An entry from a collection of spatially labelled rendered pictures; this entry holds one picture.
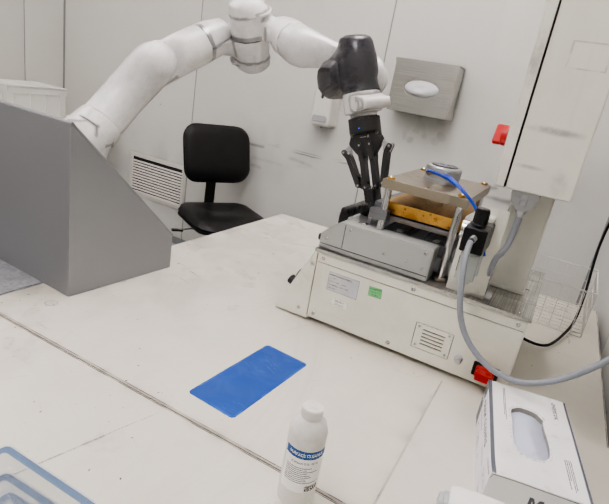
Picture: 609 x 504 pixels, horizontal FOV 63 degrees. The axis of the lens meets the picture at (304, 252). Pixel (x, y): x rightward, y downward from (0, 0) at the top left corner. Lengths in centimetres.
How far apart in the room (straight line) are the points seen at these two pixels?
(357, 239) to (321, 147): 183
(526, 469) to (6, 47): 379
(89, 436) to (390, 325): 62
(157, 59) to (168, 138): 217
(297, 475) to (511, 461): 27
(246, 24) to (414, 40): 134
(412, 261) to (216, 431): 51
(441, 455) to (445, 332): 32
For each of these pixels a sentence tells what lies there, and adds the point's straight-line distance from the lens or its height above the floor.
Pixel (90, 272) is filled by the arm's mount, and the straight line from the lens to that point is 121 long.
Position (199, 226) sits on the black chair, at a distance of 266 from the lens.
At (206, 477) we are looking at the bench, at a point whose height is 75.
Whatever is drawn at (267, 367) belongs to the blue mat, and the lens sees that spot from 98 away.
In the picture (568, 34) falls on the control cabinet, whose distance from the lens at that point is 99.
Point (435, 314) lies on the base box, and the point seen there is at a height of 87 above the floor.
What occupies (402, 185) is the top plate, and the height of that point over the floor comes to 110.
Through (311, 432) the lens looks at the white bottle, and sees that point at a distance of 65.
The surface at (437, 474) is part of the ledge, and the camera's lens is 78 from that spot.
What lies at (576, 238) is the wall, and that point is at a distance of 263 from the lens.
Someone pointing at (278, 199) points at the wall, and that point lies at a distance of 304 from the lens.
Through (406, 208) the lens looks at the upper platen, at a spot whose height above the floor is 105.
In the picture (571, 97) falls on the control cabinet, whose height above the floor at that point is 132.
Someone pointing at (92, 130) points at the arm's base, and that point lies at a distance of 136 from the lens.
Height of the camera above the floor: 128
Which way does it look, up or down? 19 degrees down
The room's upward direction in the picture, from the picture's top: 10 degrees clockwise
